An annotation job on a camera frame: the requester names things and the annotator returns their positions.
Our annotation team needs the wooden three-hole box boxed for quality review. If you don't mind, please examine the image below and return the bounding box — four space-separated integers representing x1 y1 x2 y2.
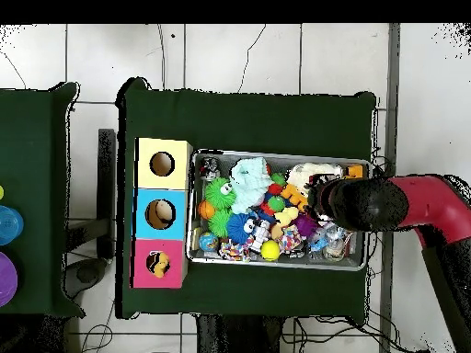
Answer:
130 137 194 290

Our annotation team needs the silver robot toy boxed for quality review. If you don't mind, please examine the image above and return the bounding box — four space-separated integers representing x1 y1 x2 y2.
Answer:
249 219 271 253

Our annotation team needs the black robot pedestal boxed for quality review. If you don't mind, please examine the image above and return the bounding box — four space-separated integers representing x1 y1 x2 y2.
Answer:
196 313 284 353

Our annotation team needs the green puffer toy with eyes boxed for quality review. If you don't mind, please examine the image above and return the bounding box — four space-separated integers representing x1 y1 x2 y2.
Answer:
203 176 237 211

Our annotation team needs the light blue muslin cloth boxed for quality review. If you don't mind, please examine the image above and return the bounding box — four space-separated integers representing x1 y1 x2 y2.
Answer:
229 156 275 215

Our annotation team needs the yellow ball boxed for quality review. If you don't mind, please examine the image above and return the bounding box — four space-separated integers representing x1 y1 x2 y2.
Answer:
259 239 281 262

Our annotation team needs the silver wire mesh bin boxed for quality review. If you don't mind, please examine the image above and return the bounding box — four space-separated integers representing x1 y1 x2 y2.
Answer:
185 148 372 272

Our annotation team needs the blue puffer toy with eyes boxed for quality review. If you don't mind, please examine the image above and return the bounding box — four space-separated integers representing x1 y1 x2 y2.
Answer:
225 212 258 245

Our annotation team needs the dark green tablecloth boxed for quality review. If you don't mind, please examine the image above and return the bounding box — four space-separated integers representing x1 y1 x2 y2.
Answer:
115 76 378 325
0 81 86 319

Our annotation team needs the long orange plastic toy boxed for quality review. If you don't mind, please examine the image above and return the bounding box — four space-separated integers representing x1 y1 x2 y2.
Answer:
280 183 310 212

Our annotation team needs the grey floor cable duct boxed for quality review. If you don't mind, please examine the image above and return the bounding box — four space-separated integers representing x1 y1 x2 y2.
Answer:
378 23 401 353

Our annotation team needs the cream muslin cloth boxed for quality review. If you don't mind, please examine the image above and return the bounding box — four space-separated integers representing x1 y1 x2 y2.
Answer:
286 162 345 196

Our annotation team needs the small orange basketball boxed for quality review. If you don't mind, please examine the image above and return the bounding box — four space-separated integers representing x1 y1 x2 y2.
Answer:
197 199 216 221

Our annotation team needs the blue round lid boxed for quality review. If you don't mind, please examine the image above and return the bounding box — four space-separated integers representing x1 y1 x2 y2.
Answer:
0 204 25 246

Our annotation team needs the purple round lid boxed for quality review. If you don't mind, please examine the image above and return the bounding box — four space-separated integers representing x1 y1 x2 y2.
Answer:
0 251 18 308

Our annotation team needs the black stand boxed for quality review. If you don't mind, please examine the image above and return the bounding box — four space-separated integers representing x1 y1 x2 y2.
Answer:
65 128 118 260

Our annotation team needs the small globe ball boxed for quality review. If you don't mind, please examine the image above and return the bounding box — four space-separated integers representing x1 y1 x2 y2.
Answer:
199 232 220 254

